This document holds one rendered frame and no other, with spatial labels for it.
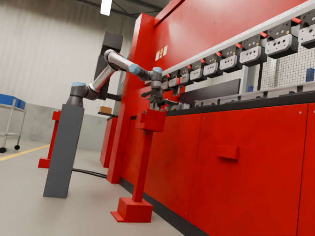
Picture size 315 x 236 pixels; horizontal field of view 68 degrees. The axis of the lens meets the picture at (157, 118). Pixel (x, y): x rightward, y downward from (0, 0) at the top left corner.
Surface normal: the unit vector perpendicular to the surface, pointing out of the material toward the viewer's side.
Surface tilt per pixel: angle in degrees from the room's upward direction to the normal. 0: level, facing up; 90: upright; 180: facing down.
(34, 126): 90
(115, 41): 90
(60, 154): 90
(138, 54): 90
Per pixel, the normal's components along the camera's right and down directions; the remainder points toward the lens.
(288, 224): -0.89, -0.20
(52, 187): 0.29, -0.07
